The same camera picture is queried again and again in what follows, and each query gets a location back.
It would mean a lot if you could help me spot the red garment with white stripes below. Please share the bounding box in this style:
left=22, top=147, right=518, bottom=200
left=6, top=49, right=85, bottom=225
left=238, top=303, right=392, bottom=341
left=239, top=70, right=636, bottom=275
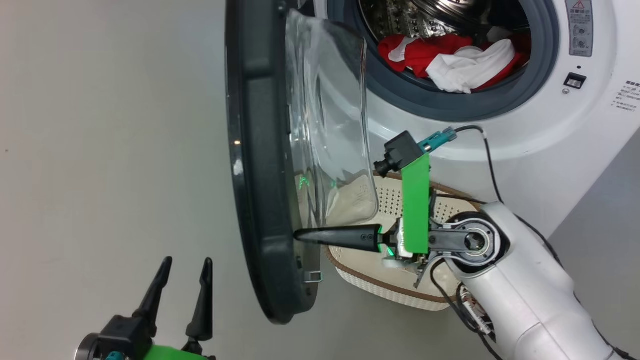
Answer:
left=377, top=34, right=476, bottom=78

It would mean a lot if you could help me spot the printed text label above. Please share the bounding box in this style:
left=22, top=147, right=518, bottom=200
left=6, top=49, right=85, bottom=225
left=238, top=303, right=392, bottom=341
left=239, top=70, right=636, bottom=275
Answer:
left=611, top=80, right=640, bottom=112

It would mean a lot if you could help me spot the steel washer drum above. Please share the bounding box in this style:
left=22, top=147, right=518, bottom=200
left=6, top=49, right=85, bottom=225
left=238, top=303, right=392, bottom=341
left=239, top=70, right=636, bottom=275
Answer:
left=359, top=0, right=531, bottom=46

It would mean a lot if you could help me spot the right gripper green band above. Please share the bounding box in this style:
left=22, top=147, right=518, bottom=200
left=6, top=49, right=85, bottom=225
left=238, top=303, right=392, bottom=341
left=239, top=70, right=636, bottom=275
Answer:
left=294, top=152, right=442, bottom=289

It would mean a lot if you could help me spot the grey warning label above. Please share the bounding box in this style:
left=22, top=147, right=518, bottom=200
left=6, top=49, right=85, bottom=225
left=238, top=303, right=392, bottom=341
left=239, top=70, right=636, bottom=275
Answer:
left=565, top=0, right=594, bottom=57

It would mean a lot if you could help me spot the grey rubber door gasket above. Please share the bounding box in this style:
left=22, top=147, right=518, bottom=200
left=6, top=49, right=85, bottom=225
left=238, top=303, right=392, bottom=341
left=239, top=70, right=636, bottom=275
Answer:
left=327, top=0, right=560, bottom=122

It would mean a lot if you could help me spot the dark grey glass washer door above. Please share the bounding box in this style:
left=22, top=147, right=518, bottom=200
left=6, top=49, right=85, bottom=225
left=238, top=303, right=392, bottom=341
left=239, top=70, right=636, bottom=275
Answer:
left=225, top=0, right=379, bottom=325

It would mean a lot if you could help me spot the red garment with white panel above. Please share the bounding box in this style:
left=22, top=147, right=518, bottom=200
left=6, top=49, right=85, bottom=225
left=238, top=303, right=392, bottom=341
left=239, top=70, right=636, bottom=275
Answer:
left=425, top=34, right=532, bottom=94

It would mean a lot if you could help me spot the white front-load washing machine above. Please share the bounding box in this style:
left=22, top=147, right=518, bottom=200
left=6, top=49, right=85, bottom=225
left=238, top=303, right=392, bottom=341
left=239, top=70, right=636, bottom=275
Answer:
left=295, top=0, right=640, bottom=241

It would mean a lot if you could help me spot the cream perforated laundry basket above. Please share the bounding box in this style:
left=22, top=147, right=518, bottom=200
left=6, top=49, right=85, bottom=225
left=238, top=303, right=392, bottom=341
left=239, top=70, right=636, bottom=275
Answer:
left=324, top=171, right=485, bottom=312

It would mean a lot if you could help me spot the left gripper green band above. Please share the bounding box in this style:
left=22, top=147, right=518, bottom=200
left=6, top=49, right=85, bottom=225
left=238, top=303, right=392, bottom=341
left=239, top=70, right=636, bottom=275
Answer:
left=132, top=256, right=216, bottom=360

